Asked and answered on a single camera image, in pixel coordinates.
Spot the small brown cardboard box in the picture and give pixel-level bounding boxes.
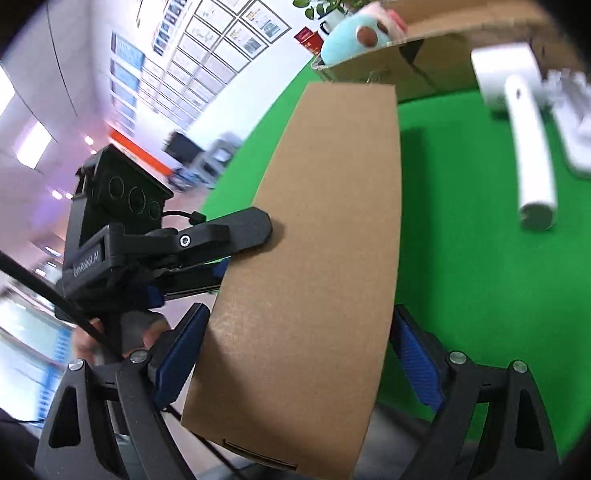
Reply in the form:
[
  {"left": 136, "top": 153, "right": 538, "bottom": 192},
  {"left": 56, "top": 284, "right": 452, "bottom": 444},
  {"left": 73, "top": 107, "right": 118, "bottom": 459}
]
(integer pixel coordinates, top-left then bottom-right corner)
[{"left": 181, "top": 82, "right": 402, "bottom": 479}]

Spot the pink pig plush toy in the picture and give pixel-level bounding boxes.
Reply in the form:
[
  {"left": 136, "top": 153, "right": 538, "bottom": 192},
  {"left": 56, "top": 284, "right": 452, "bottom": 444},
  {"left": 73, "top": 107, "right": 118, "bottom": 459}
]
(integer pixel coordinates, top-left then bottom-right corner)
[{"left": 319, "top": 1, "right": 408, "bottom": 66}]

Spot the white folding phone stand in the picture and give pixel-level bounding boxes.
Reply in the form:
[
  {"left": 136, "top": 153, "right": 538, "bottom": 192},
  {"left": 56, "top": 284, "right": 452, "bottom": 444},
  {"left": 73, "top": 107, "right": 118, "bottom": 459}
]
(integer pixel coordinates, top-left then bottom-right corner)
[{"left": 545, "top": 70, "right": 591, "bottom": 178}]

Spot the person's left hand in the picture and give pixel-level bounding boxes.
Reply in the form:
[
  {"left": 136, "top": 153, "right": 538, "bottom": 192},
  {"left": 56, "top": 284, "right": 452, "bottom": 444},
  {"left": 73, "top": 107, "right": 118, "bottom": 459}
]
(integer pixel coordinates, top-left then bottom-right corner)
[{"left": 71, "top": 312, "right": 172, "bottom": 364}]

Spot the grey plastic stool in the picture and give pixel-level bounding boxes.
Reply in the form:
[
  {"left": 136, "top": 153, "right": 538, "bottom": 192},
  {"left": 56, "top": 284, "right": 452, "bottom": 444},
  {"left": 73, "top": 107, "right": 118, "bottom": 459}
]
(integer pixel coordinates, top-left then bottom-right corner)
[{"left": 189, "top": 132, "right": 243, "bottom": 190}]

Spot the red gift box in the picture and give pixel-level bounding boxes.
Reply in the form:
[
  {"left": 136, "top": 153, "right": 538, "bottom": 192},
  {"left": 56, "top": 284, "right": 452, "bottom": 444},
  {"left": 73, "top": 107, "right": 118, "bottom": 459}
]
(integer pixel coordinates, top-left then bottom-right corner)
[{"left": 294, "top": 27, "right": 324, "bottom": 56}]

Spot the large open cardboard box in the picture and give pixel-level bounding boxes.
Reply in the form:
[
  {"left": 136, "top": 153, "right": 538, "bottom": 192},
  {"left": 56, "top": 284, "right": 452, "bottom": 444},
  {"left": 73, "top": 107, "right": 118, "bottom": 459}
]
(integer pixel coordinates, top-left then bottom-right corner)
[{"left": 312, "top": 0, "right": 587, "bottom": 102}]

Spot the black cable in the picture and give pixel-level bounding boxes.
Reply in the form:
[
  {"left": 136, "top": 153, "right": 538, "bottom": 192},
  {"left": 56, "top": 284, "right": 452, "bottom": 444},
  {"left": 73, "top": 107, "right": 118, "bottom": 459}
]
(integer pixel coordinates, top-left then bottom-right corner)
[{"left": 0, "top": 237, "right": 126, "bottom": 361}]

